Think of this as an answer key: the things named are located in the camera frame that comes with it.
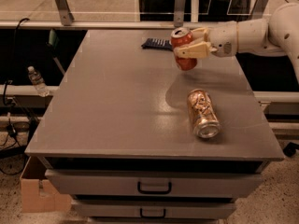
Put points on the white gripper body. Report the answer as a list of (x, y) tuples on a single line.
[(223, 39)]

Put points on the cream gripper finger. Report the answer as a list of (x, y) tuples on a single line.
[(194, 50), (201, 33)]

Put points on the red coke can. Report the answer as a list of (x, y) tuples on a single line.
[(179, 37)]

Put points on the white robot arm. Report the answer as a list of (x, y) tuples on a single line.
[(275, 36)]

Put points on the orange patterned soda can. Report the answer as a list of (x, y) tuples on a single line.
[(204, 121)]

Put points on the dark blue snack bag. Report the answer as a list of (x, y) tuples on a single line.
[(156, 43)]

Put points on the grey drawer cabinet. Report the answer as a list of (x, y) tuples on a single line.
[(124, 108)]

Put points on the clear plastic water bottle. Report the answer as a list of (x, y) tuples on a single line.
[(38, 82)]

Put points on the upper grey drawer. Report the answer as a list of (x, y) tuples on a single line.
[(161, 184)]

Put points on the grey drawer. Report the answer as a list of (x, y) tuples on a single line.
[(157, 210), (161, 184)]

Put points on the lower grey drawer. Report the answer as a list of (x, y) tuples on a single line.
[(157, 210)]

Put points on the brown cardboard box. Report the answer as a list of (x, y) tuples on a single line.
[(38, 195)]

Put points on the middle metal bracket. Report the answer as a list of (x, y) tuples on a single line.
[(179, 8)]

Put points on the metal bracket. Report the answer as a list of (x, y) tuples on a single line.
[(65, 14), (258, 9), (179, 8)]

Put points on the right metal bracket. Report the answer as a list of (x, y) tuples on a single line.
[(258, 9)]

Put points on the left metal bracket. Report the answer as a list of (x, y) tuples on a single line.
[(65, 14)]

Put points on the green handled tool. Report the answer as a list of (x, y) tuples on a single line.
[(52, 45)]

